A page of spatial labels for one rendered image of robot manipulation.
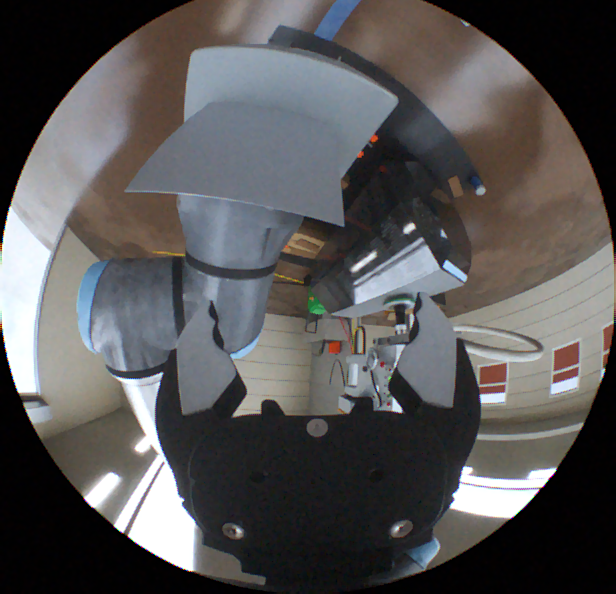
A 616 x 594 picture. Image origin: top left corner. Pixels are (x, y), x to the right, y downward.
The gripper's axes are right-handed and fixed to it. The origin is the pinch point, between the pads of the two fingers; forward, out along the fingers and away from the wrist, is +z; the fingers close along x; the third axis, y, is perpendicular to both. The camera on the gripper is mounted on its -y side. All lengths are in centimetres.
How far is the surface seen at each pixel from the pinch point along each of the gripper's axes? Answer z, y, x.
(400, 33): 69, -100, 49
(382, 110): 26.3, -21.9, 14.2
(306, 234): 167, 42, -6
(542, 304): 180, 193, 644
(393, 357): 55, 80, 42
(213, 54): 18.1, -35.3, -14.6
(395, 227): 76, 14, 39
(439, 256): 63, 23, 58
